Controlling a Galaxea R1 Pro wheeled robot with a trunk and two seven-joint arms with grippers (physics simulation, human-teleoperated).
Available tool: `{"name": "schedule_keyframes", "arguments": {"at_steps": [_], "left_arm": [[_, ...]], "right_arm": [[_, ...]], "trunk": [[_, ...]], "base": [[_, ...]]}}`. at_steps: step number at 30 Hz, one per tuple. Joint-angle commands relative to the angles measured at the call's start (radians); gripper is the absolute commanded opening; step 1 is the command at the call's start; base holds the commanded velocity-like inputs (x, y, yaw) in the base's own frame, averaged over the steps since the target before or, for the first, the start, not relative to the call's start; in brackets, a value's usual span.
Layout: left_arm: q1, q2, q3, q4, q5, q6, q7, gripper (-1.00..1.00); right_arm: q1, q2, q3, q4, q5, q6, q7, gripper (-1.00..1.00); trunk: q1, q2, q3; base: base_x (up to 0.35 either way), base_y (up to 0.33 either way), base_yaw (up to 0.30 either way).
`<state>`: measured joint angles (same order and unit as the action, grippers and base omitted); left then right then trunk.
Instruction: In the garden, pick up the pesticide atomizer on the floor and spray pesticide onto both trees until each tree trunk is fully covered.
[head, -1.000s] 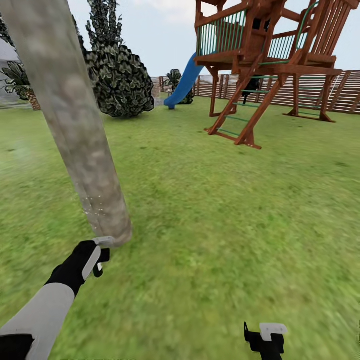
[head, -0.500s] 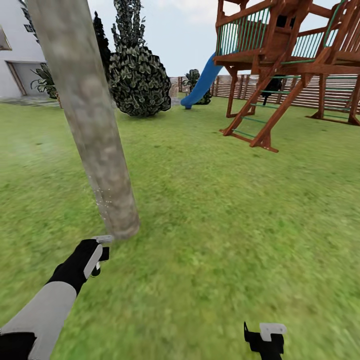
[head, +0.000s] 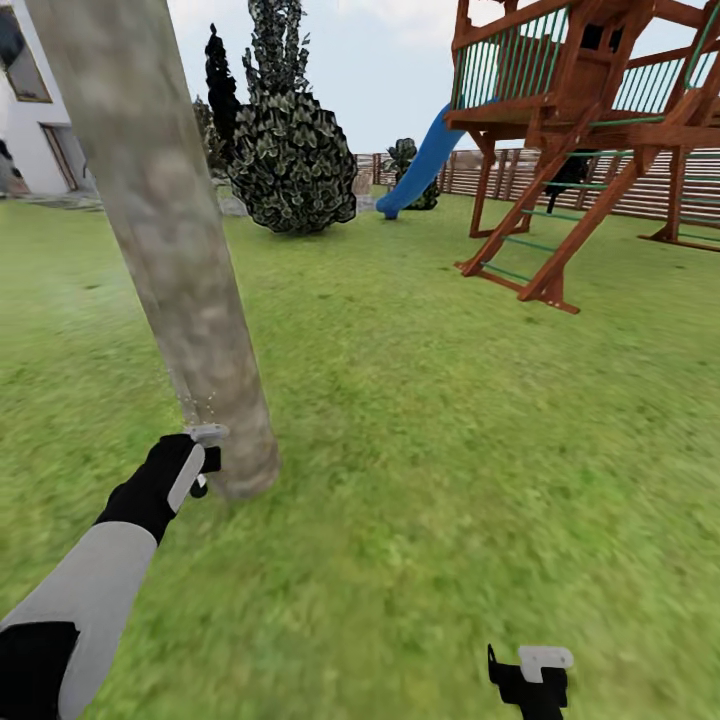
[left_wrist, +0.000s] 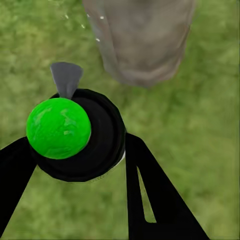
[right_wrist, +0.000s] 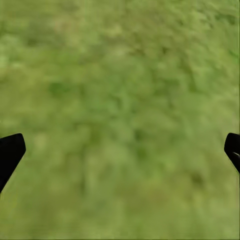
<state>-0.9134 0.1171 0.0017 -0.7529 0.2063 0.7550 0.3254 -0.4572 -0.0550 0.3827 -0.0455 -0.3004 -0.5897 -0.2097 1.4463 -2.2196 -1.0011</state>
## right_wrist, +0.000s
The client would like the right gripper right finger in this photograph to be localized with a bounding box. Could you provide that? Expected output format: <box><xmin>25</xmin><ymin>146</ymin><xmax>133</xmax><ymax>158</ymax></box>
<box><xmin>224</xmin><ymin>132</ymin><xmax>240</xmax><ymax>173</ymax></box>

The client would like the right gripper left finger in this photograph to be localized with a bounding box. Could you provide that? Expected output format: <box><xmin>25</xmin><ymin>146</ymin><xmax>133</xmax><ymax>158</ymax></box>
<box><xmin>0</xmin><ymin>133</ymin><xmax>26</xmax><ymax>193</ymax></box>

